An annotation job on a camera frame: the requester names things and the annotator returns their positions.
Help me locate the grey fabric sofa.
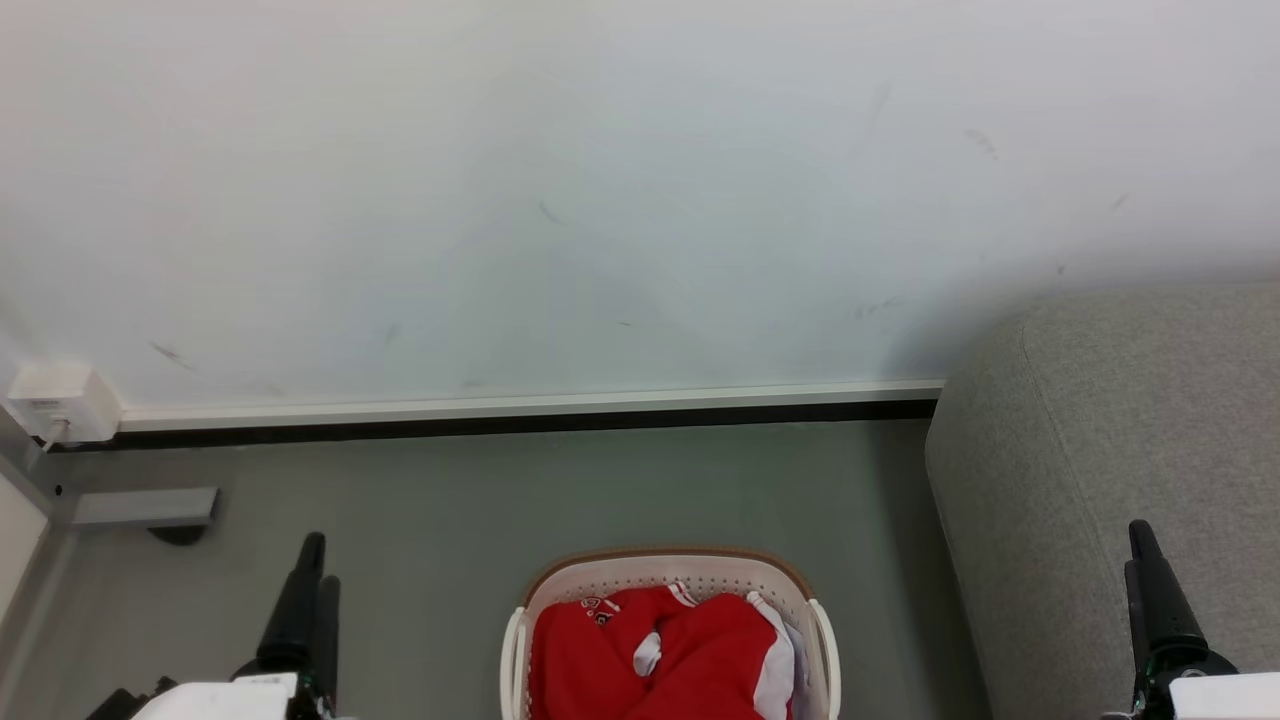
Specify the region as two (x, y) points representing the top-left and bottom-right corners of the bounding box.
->
(924, 284), (1280, 720)

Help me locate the grey metal partition foot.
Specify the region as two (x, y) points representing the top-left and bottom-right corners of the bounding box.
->
(68, 487), (220, 531)

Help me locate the white and black baseboard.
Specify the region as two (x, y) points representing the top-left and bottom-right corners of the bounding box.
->
(60, 379), (947, 451)

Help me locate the grey cloth fold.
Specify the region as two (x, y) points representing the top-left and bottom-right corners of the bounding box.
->
(783, 622), (812, 720)

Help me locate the white wall socket box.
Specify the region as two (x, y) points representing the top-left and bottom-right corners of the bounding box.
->
(5, 361), (124, 446)

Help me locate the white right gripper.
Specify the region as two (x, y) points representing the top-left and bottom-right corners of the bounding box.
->
(1100, 520), (1280, 720)

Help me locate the white plastic laundry basket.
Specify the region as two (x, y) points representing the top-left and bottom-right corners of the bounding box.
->
(499, 546), (843, 720)

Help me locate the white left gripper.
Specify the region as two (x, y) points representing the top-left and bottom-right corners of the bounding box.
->
(85, 532), (342, 720)

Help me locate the red and white garment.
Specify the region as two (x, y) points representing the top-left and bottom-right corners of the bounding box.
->
(528, 583), (798, 720)

